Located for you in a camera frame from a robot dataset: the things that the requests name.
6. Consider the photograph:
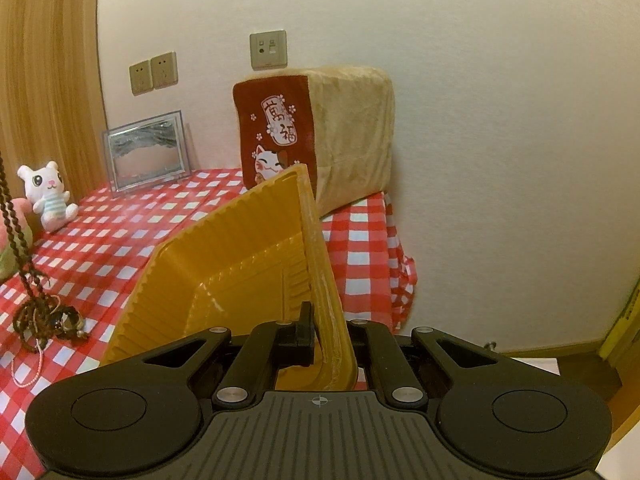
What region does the silver framed sand picture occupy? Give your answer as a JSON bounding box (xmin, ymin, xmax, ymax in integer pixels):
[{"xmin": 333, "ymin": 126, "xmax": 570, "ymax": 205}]
[{"xmin": 102, "ymin": 110, "xmax": 191, "ymax": 195}]

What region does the left double wall socket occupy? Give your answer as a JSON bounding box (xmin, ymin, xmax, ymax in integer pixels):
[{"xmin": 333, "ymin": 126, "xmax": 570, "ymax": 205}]
[{"xmin": 129, "ymin": 60, "xmax": 154, "ymax": 96}]

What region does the pink starfish plush toy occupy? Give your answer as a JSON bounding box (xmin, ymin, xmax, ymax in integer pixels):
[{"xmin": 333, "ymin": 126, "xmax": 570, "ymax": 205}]
[{"xmin": 0, "ymin": 197, "xmax": 36, "ymax": 285}]

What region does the wooden headboard panel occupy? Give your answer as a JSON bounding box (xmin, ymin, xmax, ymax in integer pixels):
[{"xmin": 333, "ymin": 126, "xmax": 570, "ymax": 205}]
[{"xmin": 1, "ymin": 0, "xmax": 106, "ymax": 200}]

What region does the golden plastic tray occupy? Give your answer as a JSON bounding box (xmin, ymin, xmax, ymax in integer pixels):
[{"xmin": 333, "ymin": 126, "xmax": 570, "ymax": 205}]
[{"xmin": 101, "ymin": 165, "xmax": 358, "ymax": 391}]

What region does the red white checkered tablecloth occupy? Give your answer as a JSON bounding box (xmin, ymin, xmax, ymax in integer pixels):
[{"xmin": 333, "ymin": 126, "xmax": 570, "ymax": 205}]
[{"xmin": 1, "ymin": 169, "xmax": 418, "ymax": 479}]

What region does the yellow box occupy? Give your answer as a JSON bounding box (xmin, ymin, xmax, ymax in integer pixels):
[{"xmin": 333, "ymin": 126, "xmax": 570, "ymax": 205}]
[{"xmin": 598, "ymin": 283, "xmax": 640, "ymax": 360}]

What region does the white bunny plush toy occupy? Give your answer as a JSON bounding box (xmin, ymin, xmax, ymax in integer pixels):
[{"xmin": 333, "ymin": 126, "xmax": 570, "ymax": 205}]
[{"xmin": 17, "ymin": 160, "xmax": 79, "ymax": 233}]

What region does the brown wooden bead bracelet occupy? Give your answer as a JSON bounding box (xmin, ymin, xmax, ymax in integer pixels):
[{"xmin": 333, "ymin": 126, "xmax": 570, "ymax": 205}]
[{"xmin": 0, "ymin": 152, "xmax": 84, "ymax": 354}]

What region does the lucky cat toast cushion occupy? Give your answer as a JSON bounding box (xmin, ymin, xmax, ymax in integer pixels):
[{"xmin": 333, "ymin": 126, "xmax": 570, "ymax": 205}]
[{"xmin": 232, "ymin": 66, "xmax": 395, "ymax": 214}]

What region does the right wall data socket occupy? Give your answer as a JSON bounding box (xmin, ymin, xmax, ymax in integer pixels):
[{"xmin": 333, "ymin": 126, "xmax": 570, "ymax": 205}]
[{"xmin": 250, "ymin": 29, "xmax": 288, "ymax": 70}]

